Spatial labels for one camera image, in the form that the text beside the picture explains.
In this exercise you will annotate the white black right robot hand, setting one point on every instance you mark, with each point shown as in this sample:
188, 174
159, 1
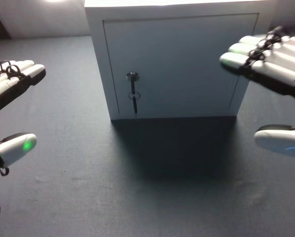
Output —
273, 66

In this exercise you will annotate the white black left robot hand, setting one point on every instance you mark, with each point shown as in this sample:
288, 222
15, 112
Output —
11, 79

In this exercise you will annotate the white safe door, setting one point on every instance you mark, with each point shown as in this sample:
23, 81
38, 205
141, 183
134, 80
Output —
182, 61

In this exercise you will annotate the white metal safe box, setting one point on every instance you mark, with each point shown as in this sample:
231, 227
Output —
95, 37

